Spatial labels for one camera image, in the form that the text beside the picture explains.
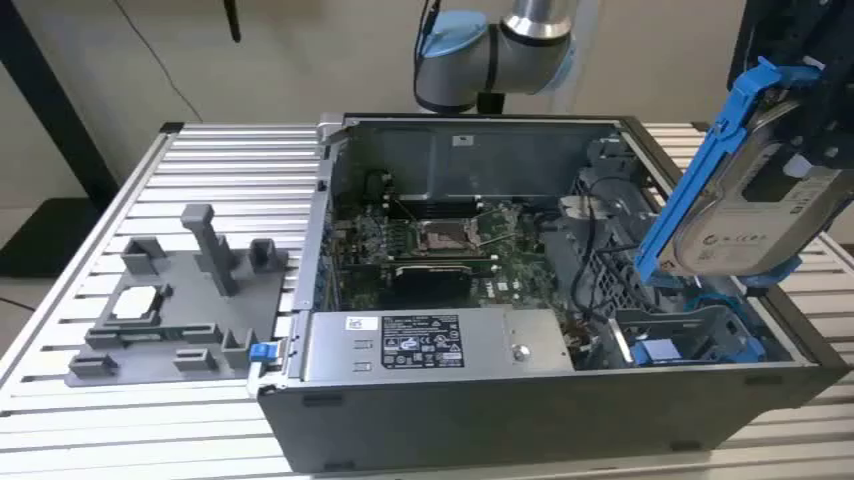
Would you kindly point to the hard disk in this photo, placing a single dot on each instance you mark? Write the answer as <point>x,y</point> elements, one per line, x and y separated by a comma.
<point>734,235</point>

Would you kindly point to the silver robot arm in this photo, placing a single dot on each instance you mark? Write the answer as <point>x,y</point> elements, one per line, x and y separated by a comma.
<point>494,60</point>

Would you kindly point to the metal disk bay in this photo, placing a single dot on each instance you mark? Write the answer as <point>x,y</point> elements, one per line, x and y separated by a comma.
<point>687,320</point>

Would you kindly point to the green motherboard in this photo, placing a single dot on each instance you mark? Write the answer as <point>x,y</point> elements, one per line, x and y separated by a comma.
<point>527,280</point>

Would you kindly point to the CPU socket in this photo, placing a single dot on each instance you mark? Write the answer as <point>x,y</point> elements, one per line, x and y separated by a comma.
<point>446,237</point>

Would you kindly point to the black graphics card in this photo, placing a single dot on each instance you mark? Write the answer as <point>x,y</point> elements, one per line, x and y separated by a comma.
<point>430,287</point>

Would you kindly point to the silver power supply box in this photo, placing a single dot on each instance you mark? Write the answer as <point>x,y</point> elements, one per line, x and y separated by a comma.
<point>427,345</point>

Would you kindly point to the black open PC case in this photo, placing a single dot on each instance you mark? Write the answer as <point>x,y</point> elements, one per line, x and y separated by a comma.
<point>500,420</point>

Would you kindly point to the black antenna rod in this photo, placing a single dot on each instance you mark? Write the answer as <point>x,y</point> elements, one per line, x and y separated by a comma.
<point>232,20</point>

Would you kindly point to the blue case latch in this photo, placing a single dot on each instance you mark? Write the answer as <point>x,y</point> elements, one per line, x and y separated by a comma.
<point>262,352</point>

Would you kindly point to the grey parts rack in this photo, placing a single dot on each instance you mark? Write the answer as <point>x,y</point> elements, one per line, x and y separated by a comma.
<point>193,295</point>

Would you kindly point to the silver CPU plate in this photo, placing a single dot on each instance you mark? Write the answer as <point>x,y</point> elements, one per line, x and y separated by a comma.
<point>135,303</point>

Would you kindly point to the black flat base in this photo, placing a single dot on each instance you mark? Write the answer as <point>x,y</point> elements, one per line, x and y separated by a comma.
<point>40,240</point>

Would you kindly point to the black upright post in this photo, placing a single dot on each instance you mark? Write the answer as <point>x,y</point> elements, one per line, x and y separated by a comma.
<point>47,90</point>

